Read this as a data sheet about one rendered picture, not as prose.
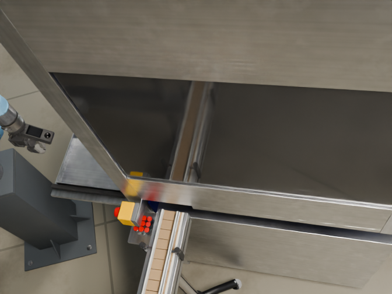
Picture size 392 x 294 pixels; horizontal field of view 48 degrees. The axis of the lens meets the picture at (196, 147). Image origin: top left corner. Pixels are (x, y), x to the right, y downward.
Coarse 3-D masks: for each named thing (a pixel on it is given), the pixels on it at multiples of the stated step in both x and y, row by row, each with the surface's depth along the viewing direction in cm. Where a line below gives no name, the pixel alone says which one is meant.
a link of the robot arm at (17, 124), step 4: (20, 116) 158; (16, 120) 155; (20, 120) 158; (12, 124) 155; (16, 124) 156; (20, 124) 158; (4, 128) 157; (8, 128) 156; (12, 128) 156; (16, 128) 157
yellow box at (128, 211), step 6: (126, 204) 167; (132, 204) 166; (138, 204) 166; (120, 210) 166; (126, 210) 166; (132, 210) 166; (120, 216) 165; (126, 216) 165; (132, 216) 164; (126, 222) 167; (132, 222) 165
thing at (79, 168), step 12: (72, 144) 200; (72, 156) 199; (84, 156) 198; (72, 168) 196; (84, 168) 195; (96, 168) 194; (60, 180) 193; (72, 180) 193; (84, 180) 192; (96, 180) 191; (108, 180) 190
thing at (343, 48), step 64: (0, 0) 82; (64, 0) 78; (128, 0) 75; (192, 0) 72; (256, 0) 70; (320, 0) 67; (384, 0) 65; (64, 64) 96; (128, 64) 92; (192, 64) 88; (256, 64) 84; (320, 64) 80; (384, 64) 77; (192, 192) 151; (256, 192) 141
